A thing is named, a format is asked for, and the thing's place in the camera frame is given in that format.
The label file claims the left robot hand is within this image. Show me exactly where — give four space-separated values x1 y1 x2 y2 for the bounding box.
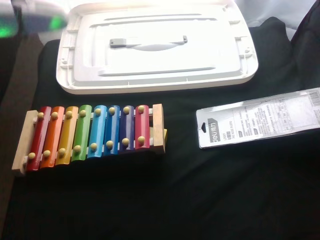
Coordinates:
20 2 69 35

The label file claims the rainbow wooden xylophone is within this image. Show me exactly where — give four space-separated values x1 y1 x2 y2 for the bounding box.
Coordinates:
11 103 166 177

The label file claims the silver blister package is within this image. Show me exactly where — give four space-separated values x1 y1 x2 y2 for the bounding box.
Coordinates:
195 87 320 150

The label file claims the white plastic lid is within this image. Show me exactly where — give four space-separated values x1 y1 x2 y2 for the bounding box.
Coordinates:
55 0 259 95

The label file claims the black table cloth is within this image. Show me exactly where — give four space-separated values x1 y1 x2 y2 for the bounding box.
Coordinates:
0 14 320 240

